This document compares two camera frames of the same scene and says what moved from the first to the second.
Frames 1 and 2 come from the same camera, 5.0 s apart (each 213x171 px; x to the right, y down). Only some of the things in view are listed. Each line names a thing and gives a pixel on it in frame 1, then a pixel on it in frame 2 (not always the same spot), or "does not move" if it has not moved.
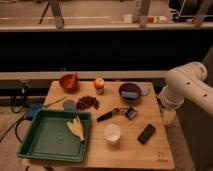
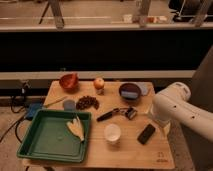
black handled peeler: (129, 111) does not move
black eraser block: (147, 132) does not move
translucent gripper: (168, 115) to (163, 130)
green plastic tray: (46, 135) does not move
